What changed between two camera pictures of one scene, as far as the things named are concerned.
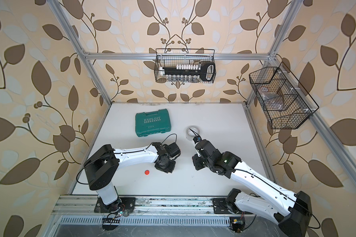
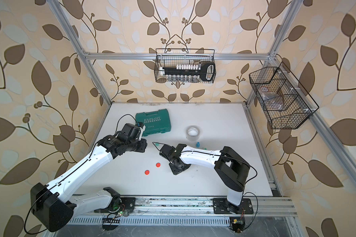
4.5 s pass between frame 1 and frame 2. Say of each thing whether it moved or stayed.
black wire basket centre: stayed
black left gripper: moved
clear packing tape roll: stayed
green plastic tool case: stayed
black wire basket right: stayed
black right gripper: moved
